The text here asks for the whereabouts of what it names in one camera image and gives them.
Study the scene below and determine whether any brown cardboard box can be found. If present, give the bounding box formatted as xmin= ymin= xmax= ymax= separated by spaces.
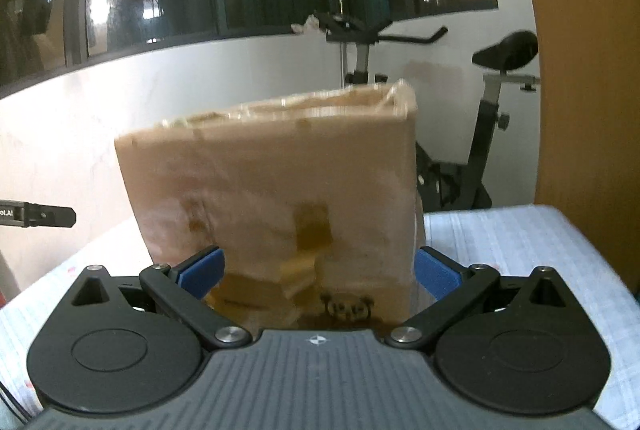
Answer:
xmin=115 ymin=81 xmax=424 ymax=332

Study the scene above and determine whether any black exercise bike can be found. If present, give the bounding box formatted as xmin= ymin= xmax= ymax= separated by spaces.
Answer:
xmin=311 ymin=12 xmax=540 ymax=211

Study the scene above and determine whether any orange wooden wardrobe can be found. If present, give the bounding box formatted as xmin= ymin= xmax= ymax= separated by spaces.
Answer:
xmin=533 ymin=0 xmax=639 ymax=288

